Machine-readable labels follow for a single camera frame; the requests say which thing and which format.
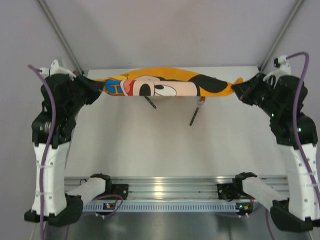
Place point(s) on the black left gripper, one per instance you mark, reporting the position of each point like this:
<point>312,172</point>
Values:
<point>83,88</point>

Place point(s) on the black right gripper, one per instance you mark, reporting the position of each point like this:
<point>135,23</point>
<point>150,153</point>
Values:
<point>252,90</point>

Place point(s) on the spoon with teal handle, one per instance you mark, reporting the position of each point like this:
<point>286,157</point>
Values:
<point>200,102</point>

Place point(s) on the fork with teal handle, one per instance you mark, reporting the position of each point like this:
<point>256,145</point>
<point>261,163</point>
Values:
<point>150,102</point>

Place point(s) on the orange cartoon print cloth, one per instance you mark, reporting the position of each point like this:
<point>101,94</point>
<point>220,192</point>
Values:
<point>166,82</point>

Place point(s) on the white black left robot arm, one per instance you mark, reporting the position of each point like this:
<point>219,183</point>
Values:
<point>52,204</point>

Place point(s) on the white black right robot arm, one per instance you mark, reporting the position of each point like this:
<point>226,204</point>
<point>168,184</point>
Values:
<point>296,136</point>

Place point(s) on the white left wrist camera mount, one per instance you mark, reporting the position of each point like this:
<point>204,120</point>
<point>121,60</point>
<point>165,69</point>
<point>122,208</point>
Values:
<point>56,67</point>

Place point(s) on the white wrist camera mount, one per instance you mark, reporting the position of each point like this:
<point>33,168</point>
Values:
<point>56,67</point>
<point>282,68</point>

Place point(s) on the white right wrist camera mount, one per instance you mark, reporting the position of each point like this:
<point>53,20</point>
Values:
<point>282,68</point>

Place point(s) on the left aluminium frame post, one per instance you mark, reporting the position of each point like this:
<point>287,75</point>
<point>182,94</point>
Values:
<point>43,6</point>

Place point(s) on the aluminium frame post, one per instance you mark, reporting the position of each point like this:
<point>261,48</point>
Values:
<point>290,18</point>
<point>43,6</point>

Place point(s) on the right aluminium frame post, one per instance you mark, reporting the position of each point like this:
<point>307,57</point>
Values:
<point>290,18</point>

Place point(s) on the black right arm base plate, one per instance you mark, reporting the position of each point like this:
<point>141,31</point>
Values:
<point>226,192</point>

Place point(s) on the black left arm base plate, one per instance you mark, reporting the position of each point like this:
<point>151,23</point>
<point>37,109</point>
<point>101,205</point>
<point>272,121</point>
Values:
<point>120,189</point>

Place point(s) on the aluminium mounting rail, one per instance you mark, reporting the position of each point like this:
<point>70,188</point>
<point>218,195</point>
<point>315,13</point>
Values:
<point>204,188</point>

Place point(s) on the perforated grey cable duct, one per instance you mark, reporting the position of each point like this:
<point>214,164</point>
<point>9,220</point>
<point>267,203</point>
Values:
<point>166,207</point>

